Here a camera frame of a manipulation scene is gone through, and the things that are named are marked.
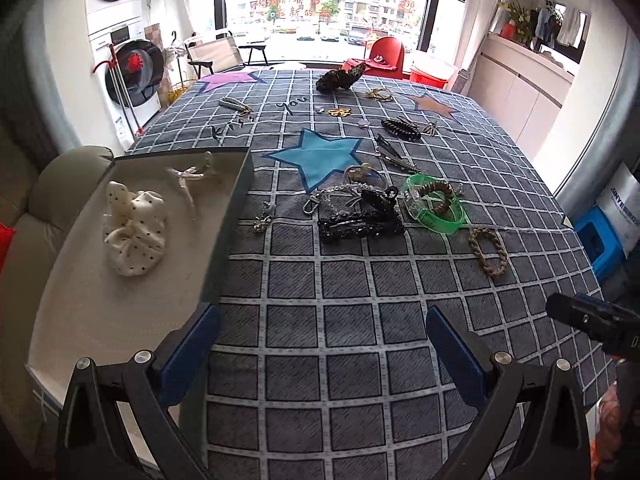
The grey cardboard box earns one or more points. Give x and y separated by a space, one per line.
65 280

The white washing machine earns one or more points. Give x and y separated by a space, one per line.
135 67

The blue plastic stool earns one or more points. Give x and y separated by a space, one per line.
600 240

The black chair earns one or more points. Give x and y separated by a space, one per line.
255 50

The black flat hair clip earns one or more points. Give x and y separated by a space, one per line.
386 144

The white low cabinet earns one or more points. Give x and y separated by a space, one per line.
520 90

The white printed bag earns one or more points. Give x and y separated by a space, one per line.
622 200

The hanging clothes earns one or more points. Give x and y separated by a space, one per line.
560 25

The leopard print hair bow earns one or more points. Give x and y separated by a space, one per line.
337 80

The silver rhinestone charm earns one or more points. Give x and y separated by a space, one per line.
262 220

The red plastic chair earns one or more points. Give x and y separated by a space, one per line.
387 52

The gold flower brooch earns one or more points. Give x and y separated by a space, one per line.
340 112

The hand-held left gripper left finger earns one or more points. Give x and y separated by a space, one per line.
192 345

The red bucket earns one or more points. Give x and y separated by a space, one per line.
432 74

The folded umbrella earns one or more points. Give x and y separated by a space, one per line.
175 55

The red fabric item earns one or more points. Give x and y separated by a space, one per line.
362 64

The red floor rack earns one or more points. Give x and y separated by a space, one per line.
120 95

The clear bow hair clip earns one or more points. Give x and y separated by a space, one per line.
192 172

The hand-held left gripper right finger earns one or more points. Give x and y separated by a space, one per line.
455 355

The flowers in red vase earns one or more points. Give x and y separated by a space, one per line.
515 22

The red cushion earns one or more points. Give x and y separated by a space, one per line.
6 245

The beige sofa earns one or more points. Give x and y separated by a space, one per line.
45 200

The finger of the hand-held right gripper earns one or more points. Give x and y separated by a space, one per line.
592 300
570 312

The white polka dot scrunchie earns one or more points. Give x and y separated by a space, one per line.
135 230

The beige folding chair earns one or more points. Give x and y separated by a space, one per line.
215 52

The silver alligator hair clip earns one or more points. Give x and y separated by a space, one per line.
395 160

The black sequin hair clips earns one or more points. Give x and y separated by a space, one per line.
350 227

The grey checkered star blanket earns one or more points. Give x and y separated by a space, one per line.
340 320

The orange floral cloth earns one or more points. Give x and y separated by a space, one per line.
610 420

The thin black hair pin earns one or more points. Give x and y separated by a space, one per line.
404 121

